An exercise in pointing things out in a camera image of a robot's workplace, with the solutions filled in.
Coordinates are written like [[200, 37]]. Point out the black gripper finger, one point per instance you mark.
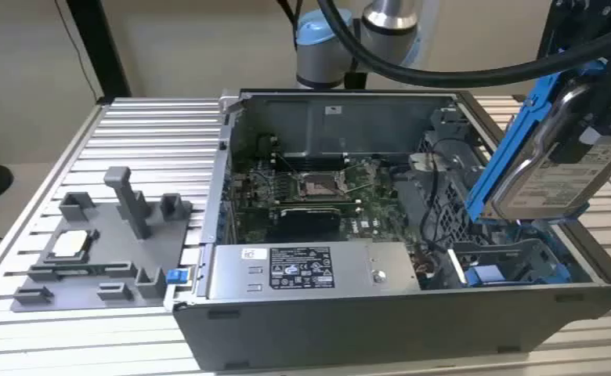
[[572, 149]]

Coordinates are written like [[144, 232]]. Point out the hard disk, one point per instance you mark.
[[545, 184]]

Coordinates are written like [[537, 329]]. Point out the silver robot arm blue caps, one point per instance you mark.
[[378, 23]]

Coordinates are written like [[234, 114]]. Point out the grey metal disk bay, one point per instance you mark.
[[457, 196]]

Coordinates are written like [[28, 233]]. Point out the blue disk carrier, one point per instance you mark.
[[485, 276]]

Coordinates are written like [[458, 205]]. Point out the green motherboard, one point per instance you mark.
[[378, 203]]

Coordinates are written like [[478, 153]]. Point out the CPU socket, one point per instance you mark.
[[319, 184]]

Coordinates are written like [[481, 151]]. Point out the black installed RAM sticks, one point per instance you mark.
[[310, 160]]

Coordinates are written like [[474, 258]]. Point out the black graphics card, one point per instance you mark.
[[305, 225]]

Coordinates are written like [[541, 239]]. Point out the dark grey PC case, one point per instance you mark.
[[337, 333]]

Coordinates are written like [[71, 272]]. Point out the silver power supply unit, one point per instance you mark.
[[231, 274]]

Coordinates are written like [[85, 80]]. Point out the blue case latch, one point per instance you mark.
[[175, 275]]

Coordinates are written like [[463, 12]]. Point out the grey parts rack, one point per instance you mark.
[[107, 243]]

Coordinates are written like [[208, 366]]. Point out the green RAM stick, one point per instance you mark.
[[96, 268]]

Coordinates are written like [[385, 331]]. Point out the silver CPU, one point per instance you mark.
[[72, 243]]

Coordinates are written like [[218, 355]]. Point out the black upright frame post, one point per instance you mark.
[[99, 47]]

